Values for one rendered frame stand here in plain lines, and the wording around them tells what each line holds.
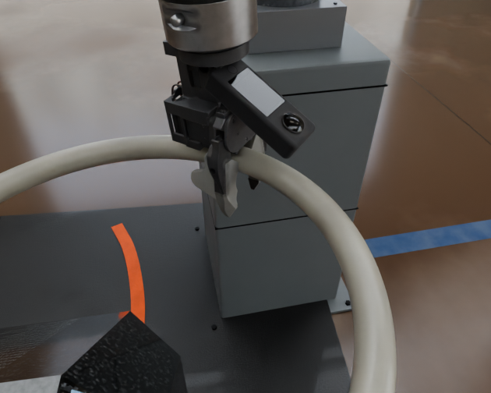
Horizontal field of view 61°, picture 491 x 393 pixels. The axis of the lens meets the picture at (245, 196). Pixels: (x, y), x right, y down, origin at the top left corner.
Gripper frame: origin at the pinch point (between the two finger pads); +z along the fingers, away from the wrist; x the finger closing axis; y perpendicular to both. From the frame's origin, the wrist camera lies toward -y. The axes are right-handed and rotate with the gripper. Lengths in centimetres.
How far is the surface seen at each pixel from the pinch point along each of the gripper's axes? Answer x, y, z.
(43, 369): 28.0, 7.7, 5.0
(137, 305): -11, 57, 81
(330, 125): -45.3, 7.1, 17.3
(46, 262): -7, 99, 80
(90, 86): -118, 201, 83
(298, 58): -44.2, 14.9, 2.2
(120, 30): -204, 261, 86
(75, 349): 23.9, 10.0, 9.8
